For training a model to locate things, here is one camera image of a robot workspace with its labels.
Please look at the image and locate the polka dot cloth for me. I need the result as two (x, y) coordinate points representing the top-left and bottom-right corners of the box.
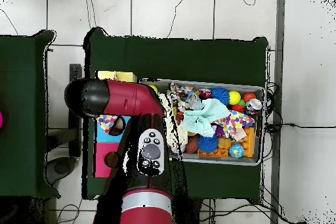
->
(214, 110), (256, 141)
(96, 114), (125, 135)

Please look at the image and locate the mint waffle cloth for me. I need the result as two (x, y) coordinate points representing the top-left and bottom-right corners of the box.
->
(182, 98), (232, 138)

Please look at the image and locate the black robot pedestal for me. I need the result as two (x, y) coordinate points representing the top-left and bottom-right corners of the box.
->
(173, 196), (211, 224)

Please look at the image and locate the wooden box with three holes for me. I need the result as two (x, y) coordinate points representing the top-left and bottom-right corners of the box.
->
(93, 70), (138, 178)

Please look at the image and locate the blue globe ball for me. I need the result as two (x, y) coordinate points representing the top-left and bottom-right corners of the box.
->
(228, 143), (245, 158)

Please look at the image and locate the orange building block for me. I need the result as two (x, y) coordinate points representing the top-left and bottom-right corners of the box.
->
(240, 127), (256, 158)

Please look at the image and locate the dark green table cloth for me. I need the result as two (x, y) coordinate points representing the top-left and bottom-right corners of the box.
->
(0, 30), (62, 199)
(82, 27), (270, 205)

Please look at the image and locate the cream waffle cloth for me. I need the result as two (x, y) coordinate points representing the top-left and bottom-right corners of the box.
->
(158, 92), (189, 154)

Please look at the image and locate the blue spiky ball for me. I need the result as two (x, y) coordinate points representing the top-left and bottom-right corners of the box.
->
(210, 87), (231, 105)

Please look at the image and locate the wire mesh bin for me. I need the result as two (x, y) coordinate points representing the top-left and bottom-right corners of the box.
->
(140, 78), (266, 166)

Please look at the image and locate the black power cable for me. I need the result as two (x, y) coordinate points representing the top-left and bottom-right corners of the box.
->
(264, 122), (336, 133)

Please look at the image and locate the silver can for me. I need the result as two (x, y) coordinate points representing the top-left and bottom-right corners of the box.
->
(245, 98), (263, 116)

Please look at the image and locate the orange ball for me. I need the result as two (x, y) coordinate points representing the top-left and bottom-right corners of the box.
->
(242, 91), (257, 103)

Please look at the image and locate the grey rounded base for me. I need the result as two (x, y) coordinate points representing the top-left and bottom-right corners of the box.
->
(45, 156), (79, 185)

